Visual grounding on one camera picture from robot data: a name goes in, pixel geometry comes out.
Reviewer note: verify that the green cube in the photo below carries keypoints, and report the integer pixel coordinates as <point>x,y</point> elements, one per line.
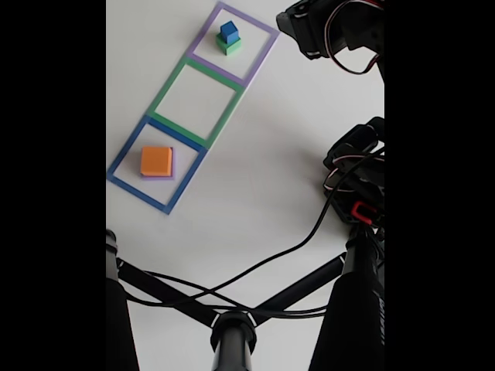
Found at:
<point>233,48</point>

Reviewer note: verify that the small blue cube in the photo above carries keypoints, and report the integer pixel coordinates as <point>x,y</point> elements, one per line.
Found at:
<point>228,31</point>

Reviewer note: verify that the red table clamp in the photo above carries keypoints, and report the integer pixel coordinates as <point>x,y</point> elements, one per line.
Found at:
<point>356,210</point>

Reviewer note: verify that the orange flat block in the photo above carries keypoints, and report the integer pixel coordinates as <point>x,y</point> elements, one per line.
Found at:
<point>155,160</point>

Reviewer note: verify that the purple flat block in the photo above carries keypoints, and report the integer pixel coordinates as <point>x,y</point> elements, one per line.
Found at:
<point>154,178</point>

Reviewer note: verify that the purple square frame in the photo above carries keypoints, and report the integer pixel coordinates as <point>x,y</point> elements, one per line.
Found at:
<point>207,29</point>

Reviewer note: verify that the green square frame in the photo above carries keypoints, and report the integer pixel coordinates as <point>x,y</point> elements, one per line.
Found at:
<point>171,87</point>

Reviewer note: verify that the blue square frame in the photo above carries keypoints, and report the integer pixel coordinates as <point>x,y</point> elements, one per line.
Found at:
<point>139,194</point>

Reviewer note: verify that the black camera tripod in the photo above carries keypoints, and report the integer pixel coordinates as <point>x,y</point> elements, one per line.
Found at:
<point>232,340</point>

